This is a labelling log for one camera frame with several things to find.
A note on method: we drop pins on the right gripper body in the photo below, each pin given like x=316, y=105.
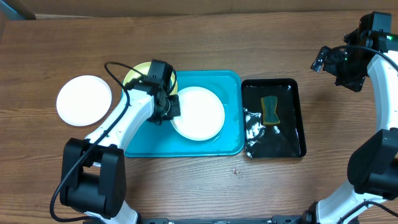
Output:
x=348, y=71

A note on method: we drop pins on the dark object top left corner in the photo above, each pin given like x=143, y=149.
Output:
x=16, y=10

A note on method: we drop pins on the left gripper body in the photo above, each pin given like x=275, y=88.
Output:
x=171, y=109

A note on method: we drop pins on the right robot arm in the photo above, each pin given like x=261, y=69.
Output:
x=372, y=168

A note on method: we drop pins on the yellow-green plate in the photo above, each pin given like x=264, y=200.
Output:
x=144, y=69

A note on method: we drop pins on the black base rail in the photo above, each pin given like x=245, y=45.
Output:
x=278, y=219

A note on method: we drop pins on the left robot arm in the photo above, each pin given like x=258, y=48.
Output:
x=93, y=181

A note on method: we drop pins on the teal plastic tray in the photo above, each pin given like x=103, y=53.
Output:
x=152, y=140

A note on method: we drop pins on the white plate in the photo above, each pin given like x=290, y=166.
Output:
x=84, y=100
x=202, y=114

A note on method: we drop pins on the black water tray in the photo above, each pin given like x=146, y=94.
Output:
x=283, y=140

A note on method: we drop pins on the yellow green scrub sponge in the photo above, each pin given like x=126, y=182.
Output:
x=269, y=110

